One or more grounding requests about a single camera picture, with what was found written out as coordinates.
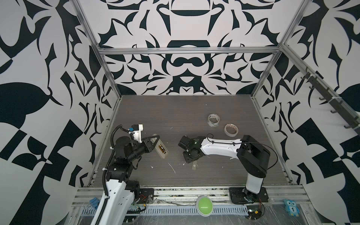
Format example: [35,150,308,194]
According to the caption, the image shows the grey remote battery cover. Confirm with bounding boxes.
[192,162,197,171]

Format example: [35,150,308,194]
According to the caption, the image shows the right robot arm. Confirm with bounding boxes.
[178,135,278,205]

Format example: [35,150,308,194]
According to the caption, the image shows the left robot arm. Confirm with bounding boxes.
[92,124,160,225]

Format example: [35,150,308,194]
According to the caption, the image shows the large clear printed tape roll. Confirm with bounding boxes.
[207,113,220,127]

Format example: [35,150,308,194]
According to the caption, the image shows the small white orange tape roll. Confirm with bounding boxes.
[224,123,239,137]

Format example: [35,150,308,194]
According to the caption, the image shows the green round button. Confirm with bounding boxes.
[196,196,214,217]

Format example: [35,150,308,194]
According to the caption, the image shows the blue owl figurine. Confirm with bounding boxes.
[284,199,300,217]

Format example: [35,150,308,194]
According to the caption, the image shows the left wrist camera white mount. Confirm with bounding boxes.
[128,124,143,143]

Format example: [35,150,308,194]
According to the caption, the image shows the blue clip on rail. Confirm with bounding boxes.
[89,198,100,210]

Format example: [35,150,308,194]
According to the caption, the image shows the white slotted cable duct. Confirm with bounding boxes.
[78,203,249,217]

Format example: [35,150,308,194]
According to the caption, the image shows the black wall hook rack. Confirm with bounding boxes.
[300,67,360,135]

